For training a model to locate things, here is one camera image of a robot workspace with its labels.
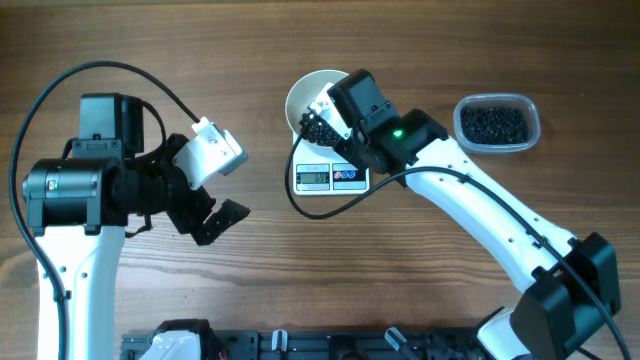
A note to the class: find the white bowl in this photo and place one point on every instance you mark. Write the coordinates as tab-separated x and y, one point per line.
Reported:
304	91

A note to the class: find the white digital kitchen scale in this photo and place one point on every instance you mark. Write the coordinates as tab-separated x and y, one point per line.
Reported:
320	171

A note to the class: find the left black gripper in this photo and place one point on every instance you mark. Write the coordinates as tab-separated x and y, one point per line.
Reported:
189	219

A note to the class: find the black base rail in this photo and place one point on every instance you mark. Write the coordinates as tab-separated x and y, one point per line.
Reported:
196	339

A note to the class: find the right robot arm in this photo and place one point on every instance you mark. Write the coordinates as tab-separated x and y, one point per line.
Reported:
570	287

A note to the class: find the black beans in container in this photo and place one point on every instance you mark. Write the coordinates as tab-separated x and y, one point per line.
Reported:
499	125

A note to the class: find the black beans in bowl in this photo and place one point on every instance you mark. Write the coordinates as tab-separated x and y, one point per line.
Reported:
317	131

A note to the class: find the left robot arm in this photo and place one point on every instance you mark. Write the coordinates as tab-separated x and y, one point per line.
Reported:
78	208

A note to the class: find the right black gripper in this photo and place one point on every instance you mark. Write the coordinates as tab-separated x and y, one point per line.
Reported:
346	148

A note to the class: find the clear plastic container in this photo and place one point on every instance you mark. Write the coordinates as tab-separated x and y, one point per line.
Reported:
493	100

